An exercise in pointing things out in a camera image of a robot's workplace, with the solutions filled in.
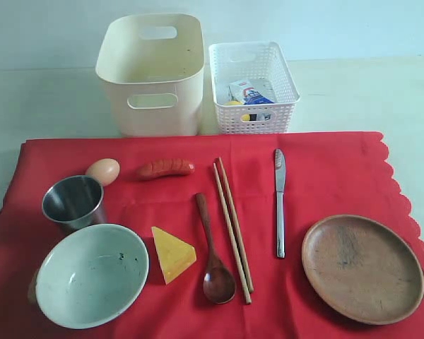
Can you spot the dark wooden spoon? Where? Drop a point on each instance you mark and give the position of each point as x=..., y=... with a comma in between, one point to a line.
x=218, y=284

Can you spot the cream plastic bin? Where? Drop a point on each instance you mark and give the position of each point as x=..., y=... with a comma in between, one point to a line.
x=152, y=69

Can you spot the white ceramic bowl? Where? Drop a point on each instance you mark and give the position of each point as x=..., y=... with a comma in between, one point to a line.
x=92, y=276

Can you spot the wooden chopstick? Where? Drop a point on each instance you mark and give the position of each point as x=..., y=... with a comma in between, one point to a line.
x=236, y=230
x=233, y=241

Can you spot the red sausage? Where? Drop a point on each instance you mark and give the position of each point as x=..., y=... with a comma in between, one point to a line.
x=165, y=167

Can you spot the yellow lemon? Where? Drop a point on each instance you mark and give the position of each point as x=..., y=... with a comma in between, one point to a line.
x=244, y=117

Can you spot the red tablecloth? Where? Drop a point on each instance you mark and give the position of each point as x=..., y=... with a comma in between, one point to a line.
x=326, y=174

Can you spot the bread piece behind bowl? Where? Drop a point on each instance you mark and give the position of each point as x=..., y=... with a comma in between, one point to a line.
x=31, y=294

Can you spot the steel cup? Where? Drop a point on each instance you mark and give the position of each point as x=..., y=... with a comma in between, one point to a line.
x=75, y=202

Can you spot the blue white milk carton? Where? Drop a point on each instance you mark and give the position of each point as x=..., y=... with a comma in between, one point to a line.
x=244, y=92

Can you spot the brown egg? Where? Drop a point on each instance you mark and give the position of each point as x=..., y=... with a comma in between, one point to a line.
x=105, y=171

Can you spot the brown wooden plate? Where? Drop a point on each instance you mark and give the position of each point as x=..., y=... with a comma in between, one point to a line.
x=362, y=269

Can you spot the silver table knife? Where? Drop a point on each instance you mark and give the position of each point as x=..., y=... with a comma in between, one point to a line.
x=280, y=174

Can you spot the wooden chopstick right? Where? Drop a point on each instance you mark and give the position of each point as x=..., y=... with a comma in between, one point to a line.
x=236, y=230

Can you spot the wooden chopstick left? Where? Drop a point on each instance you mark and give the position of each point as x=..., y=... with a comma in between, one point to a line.
x=233, y=241

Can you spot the yellow cheese wedge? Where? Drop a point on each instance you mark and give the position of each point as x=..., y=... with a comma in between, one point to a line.
x=174, y=255

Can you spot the white perforated plastic basket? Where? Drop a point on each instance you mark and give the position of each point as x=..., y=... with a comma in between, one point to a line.
x=263, y=64

